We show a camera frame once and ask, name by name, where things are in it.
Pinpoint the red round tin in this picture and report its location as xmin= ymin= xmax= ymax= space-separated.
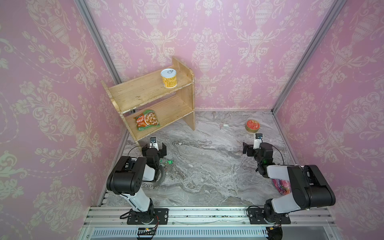
xmin=245 ymin=120 xmax=261 ymax=133

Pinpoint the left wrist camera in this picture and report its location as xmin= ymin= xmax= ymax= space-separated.
xmin=149 ymin=137 xmax=159 ymax=150

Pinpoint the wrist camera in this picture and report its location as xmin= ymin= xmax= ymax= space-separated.
xmin=253 ymin=133 xmax=263 ymax=150
xmin=149 ymin=137 xmax=159 ymax=150

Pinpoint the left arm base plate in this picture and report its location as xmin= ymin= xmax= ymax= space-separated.
xmin=127 ymin=208 xmax=169 ymax=225

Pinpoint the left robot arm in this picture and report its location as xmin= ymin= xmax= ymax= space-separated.
xmin=106 ymin=143 xmax=169 ymax=225

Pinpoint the aluminium front rail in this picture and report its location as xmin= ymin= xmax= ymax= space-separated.
xmin=78 ymin=206 xmax=342 ymax=240

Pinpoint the yellow tin can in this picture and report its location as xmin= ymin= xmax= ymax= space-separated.
xmin=161 ymin=69 xmax=178 ymax=89

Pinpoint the orange green snack packet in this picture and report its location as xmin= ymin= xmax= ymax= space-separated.
xmin=135 ymin=110 xmax=160 ymax=131

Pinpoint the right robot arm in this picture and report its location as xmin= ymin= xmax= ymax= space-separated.
xmin=243 ymin=143 xmax=336 ymax=224

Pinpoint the wooden two-tier shelf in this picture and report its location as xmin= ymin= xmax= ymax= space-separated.
xmin=101 ymin=57 xmax=196 ymax=144

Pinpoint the purple candy bag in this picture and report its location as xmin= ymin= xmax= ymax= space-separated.
xmin=273 ymin=179 xmax=292 ymax=195

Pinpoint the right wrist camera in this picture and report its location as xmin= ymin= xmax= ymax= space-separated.
xmin=253 ymin=133 xmax=263 ymax=150

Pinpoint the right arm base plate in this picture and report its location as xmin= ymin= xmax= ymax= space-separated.
xmin=246 ymin=206 xmax=291 ymax=226

